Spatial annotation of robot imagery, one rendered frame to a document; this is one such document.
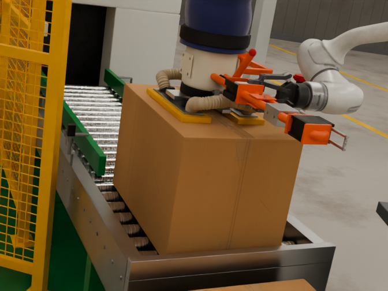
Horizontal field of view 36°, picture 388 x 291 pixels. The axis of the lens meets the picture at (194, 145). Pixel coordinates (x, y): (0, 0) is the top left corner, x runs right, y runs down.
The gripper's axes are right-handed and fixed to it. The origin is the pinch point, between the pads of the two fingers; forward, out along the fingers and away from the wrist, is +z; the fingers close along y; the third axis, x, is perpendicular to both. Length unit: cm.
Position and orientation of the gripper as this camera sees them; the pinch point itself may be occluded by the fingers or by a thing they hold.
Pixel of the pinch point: (245, 92)
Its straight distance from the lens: 174.2
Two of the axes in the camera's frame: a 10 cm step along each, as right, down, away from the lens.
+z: -9.1, -0.2, -4.2
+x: -3.9, -3.4, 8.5
